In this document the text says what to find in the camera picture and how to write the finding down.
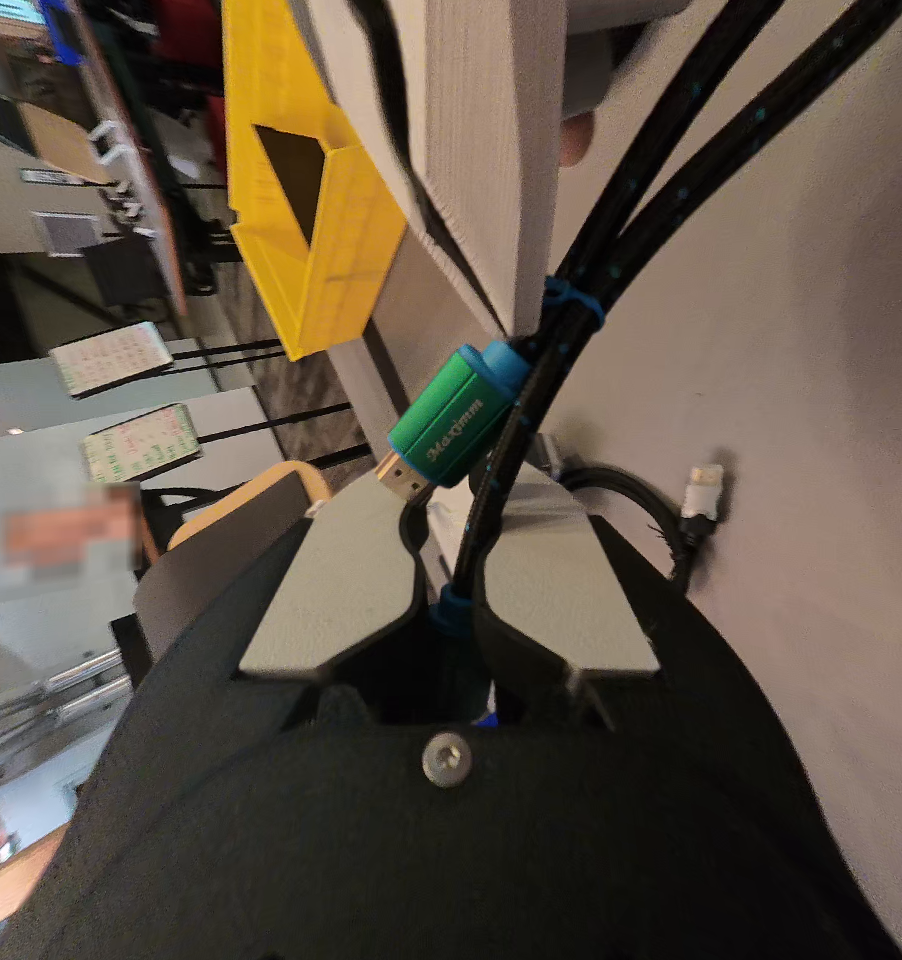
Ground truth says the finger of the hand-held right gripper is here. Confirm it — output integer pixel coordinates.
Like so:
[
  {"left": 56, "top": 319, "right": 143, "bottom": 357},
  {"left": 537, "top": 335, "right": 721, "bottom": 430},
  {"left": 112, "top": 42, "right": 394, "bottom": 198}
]
[
  {"left": 389, "top": 0, "right": 570, "bottom": 339},
  {"left": 289, "top": 0, "right": 511, "bottom": 336}
]

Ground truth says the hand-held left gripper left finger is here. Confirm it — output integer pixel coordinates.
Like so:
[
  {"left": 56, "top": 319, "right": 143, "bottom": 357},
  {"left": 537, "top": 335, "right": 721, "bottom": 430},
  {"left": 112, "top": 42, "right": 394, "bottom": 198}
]
[{"left": 237, "top": 469, "right": 433, "bottom": 726}]

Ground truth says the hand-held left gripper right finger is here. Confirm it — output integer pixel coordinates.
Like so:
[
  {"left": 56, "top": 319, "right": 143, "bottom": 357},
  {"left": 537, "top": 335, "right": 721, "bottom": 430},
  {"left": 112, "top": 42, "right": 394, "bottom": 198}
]
[{"left": 470, "top": 483, "right": 662, "bottom": 726}]

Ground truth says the thin black cable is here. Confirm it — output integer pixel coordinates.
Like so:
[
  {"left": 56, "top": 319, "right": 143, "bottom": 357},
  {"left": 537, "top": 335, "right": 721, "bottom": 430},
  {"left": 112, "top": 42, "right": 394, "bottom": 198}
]
[{"left": 559, "top": 463, "right": 727, "bottom": 595}]

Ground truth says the blue twist tie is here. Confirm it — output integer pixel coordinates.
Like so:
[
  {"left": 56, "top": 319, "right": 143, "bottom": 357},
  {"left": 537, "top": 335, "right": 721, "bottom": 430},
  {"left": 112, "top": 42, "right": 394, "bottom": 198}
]
[{"left": 544, "top": 276, "right": 607, "bottom": 331}]

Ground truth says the black braided hdmi cable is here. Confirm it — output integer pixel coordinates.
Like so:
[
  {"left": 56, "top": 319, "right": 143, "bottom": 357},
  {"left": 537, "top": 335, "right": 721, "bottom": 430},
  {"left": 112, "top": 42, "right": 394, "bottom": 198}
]
[{"left": 376, "top": 0, "right": 902, "bottom": 642}]

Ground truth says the person's right hand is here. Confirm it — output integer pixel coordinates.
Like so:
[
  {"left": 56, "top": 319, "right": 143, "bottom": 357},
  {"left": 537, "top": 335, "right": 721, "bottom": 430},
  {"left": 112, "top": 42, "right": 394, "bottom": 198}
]
[{"left": 559, "top": 111, "right": 598, "bottom": 169}]

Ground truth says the wooden-edged black board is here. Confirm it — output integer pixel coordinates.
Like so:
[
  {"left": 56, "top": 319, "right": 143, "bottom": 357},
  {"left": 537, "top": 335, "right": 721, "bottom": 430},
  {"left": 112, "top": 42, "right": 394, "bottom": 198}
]
[{"left": 132, "top": 461, "right": 334, "bottom": 655}]

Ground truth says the red storage bin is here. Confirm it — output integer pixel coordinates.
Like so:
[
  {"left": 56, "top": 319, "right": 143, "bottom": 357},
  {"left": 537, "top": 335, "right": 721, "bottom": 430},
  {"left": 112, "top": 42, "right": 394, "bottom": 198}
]
[
  {"left": 154, "top": 0, "right": 227, "bottom": 63},
  {"left": 205, "top": 96, "right": 232, "bottom": 175}
]

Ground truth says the yellow plastic bin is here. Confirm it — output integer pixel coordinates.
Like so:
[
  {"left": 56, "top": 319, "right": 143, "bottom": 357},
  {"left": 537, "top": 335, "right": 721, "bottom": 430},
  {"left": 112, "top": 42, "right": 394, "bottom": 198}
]
[{"left": 222, "top": 0, "right": 409, "bottom": 363}]

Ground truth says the long grey desk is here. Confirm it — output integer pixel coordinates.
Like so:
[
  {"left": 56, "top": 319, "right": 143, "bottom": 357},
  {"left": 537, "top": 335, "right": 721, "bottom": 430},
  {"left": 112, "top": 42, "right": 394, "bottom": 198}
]
[{"left": 68, "top": 0, "right": 191, "bottom": 318}]

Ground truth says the whiteboard with green writing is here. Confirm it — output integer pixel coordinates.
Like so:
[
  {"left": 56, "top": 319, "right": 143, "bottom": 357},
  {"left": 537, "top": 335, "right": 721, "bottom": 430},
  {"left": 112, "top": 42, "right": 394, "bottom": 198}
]
[{"left": 79, "top": 403, "right": 374, "bottom": 486}]

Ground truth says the small blue bin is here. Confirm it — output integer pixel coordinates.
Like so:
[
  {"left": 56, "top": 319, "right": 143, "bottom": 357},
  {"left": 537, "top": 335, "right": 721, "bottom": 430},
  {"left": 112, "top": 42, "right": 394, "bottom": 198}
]
[{"left": 38, "top": 0, "right": 86, "bottom": 66}]

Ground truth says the tan black open case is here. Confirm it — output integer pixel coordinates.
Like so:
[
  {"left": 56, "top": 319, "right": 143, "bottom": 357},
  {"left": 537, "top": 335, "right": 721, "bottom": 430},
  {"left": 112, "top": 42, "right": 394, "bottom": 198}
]
[{"left": 18, "top": 101, "right": 112, "bottom": 186}]

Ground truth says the black office chair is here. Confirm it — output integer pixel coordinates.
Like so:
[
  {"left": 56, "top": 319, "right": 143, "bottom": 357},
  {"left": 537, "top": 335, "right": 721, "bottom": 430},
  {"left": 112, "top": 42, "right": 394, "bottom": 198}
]
[{"left": 83, "top": 232, "right": 169, "bottom": 309}]

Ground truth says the grey framed picture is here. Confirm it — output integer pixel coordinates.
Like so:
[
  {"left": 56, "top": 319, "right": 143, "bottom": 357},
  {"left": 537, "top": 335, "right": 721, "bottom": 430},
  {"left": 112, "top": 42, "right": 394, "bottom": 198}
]
[{"left": 34, "top": 212, "right": 105, "bottom": 261}]

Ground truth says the whiteboard on black stand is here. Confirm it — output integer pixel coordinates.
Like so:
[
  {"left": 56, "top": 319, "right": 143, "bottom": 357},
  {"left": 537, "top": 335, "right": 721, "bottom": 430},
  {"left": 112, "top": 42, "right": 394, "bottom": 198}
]
[{"left": 49, "top": 322, "right": 285, "bottom": 400}]

